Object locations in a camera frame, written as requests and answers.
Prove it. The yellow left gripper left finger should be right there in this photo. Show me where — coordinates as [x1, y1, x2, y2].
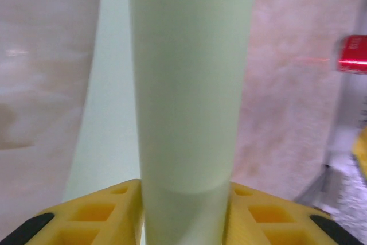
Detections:
[0, 178, 144, 245]

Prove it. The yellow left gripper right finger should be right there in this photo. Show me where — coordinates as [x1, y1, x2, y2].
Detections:
[226, 181, 366, 245]

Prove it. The light green paper sheet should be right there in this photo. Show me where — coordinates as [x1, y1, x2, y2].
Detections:
[61, 0, 257, 245]

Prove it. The red soda can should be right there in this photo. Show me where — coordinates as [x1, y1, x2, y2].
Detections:
[334, 34, 367, 75]

